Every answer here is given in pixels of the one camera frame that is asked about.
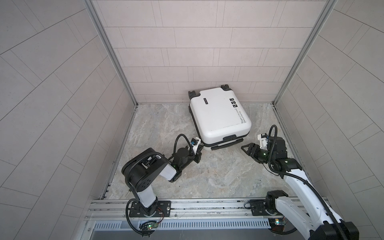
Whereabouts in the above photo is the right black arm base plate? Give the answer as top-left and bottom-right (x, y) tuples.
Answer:
(244, 199), (283, 216)

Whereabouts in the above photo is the left aluminium corner post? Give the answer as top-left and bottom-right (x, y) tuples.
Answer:
(84, 0), (138, 108)

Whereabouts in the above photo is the left small circuit board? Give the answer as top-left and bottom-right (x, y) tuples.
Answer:
(140, 221), (159, 232)

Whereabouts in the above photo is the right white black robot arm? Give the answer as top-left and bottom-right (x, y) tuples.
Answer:
(241, 125), (360, 240)

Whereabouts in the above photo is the small circuit board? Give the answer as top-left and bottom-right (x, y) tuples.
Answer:
(269, 218), (287, 233)
(140, 221), (159, 232)

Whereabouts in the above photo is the right aluminium corner post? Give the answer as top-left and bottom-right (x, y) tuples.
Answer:
(273, 0), (338, 106)

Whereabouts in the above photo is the aluminium mounting rail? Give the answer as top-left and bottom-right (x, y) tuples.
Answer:
(85, 198), (292, 230)

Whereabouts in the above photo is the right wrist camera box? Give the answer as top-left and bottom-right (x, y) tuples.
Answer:
(257, 133), (269, 150)

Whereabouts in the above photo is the right small circuit board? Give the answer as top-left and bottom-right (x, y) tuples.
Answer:
(269, 218), (287, 233)

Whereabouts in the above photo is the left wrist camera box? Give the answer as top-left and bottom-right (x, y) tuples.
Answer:
(190, 137), (202, 155)

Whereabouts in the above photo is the black suitcase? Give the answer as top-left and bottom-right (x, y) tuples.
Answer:
(188, 85), (252, 151)

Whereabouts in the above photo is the aluminium corner post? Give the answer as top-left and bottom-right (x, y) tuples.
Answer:
(84, 0), (138, 108)
(273, 0), (338, 106)

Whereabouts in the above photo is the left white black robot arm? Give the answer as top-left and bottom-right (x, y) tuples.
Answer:
(122, 134), (204, 237)

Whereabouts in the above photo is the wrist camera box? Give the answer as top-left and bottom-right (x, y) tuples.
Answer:
(257, 133), (269, 150)
(190, 137), (202, 155)

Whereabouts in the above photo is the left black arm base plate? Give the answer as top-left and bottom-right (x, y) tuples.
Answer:
(129, 200), (172, 218)

